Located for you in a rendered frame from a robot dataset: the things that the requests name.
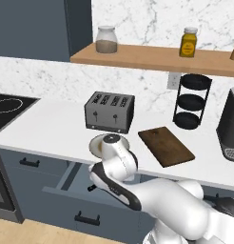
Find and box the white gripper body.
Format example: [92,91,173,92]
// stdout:
[88,163,102,189]

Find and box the white round plate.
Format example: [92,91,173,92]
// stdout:
[88,132,131,159]

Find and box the open dark blue drawer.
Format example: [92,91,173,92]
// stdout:
[41,161,156,244]

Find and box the dark blue closed drawer front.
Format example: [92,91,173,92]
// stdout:
[0,148,72,179]

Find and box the dark wooden cutting board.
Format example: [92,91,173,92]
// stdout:
[137,126,196,169]

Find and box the dark blue cupboard door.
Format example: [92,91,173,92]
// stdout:
[7,165,67,225]

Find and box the grey four-slot toaster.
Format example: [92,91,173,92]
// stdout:
[84,91,136,135]

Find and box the grey oven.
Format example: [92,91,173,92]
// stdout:
[0,148,26,224]

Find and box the black hob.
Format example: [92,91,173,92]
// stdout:
[0,92,41,136]

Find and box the glass jar with brown contents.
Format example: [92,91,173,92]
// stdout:
[95,25,119,54]

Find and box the dark grey coffee machine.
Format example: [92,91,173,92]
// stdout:
[215,86,234,163]

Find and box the yellow jar with white lid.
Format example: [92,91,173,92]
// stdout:
[179,27,199,58]

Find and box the black open drawer handle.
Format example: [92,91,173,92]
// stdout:
[73,210,102,227]

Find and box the black closed drawer handle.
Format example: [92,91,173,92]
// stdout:
[19,156,41,169]

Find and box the black three-tier wire stand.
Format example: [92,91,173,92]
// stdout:
[172,72,213,131]

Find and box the white wall socket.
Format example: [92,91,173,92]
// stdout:
[166,71,183,91]

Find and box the wooden wall shelf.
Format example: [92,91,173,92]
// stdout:
[69,42,234,78]

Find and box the dark blue wall cupboard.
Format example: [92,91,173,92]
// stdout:
[0,0,94,63]

